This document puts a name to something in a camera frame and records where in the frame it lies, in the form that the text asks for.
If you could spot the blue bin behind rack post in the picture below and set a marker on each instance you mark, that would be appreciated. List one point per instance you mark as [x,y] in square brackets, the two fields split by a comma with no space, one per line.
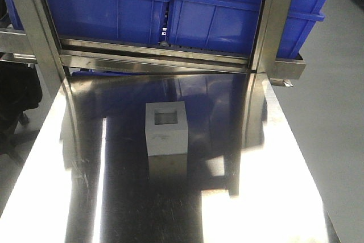
[230,25]

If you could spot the gray foam base block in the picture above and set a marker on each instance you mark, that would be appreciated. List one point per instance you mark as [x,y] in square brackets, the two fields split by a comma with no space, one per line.
[166,128]

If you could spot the blue bin with red bags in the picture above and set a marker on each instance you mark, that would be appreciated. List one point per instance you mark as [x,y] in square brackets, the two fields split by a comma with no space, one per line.
[136,21]

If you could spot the black office chair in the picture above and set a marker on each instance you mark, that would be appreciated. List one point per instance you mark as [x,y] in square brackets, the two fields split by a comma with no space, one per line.
[20,91]

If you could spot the stainless steel rack frame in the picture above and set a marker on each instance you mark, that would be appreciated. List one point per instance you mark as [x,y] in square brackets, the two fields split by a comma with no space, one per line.
[39,42]

